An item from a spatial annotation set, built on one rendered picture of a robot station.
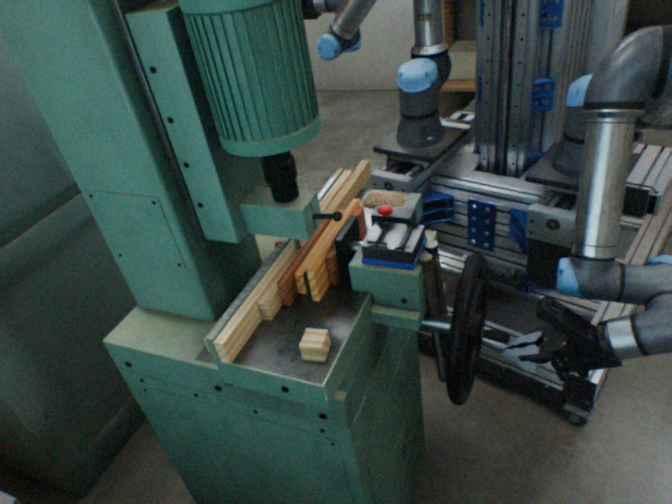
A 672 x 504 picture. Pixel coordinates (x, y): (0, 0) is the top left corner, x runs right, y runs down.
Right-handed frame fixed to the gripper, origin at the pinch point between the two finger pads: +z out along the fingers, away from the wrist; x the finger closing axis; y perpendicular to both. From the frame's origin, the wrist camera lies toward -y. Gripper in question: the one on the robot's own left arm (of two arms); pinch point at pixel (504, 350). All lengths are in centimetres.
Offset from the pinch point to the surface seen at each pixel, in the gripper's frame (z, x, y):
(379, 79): 154, 330, -20
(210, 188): 23, -13, -61
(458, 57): 75, 285, -9
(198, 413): 57, -28, -23
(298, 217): 14, -9, -48
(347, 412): 17.8, -27.0, -16.5
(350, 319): 11.8, -17.5, -29.2
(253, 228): 25, -9, -50
